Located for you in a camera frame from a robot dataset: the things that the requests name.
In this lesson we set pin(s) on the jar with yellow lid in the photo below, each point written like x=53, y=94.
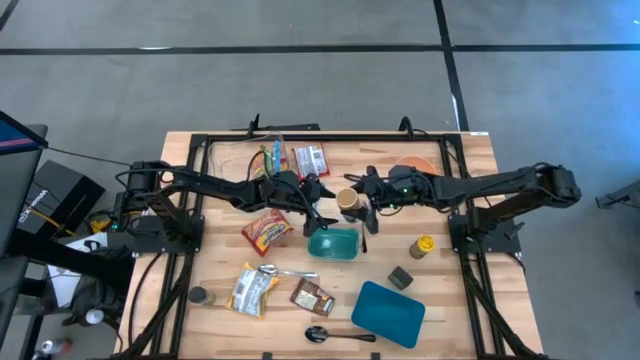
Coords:
x=424, y=245

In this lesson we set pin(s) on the blue striped ramen packet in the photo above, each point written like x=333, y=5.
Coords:
x=277, y=155

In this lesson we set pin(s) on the brown orange snack packet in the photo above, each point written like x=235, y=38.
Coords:
x=312, y=298

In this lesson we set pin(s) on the black spoon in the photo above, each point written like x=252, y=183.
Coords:
x=316, y=334

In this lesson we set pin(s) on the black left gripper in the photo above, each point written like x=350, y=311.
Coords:
x=290, y=190

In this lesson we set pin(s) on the glass jar tan lid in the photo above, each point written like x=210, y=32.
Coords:
x=346, y=199

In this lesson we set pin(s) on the white paper sheet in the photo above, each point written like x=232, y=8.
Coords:
x=65, y=285

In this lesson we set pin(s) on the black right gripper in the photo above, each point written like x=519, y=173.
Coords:
x=405, y=187

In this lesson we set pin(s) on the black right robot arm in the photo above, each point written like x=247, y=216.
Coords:
x=490, y=185

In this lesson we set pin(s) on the computer monitor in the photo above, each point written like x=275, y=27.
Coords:
x=15, y=175

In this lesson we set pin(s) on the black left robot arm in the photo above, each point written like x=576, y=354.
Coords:
x=210, y=182

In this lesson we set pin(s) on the small black box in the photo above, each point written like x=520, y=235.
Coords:
x=400, y=278

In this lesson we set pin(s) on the red barcode ramen packet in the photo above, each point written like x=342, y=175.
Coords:
x=311, y=161

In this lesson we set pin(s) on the silver metal spoon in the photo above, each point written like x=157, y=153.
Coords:
x=267, y=270

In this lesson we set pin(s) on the silver can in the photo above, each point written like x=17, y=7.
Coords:
x=54, y=346

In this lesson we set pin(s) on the dark blue plastic tray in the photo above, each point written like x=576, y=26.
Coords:
x=387, y=314

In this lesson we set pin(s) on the yellow white ramen packet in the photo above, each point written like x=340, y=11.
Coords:
x=251, y=292

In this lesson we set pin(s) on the teal plastic container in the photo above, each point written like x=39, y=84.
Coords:
x=334, y=245

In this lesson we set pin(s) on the red yellow Maruchan ramen packet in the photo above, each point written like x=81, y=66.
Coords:
x=266, y=231

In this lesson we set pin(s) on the black bar behind table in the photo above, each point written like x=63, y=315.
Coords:
x=290, y=127

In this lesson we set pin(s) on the clear plastic bin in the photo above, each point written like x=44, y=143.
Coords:
x=230, y=150

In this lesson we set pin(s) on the orange bowl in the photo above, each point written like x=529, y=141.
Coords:
x=415, y=164

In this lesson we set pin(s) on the green red ramen packet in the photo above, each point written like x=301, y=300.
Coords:
x=257, y=167

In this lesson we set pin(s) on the black aluminium table frame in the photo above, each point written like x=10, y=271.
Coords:
x=325, y=136

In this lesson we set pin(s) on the black equipment box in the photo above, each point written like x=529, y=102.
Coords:
x=55, y=185

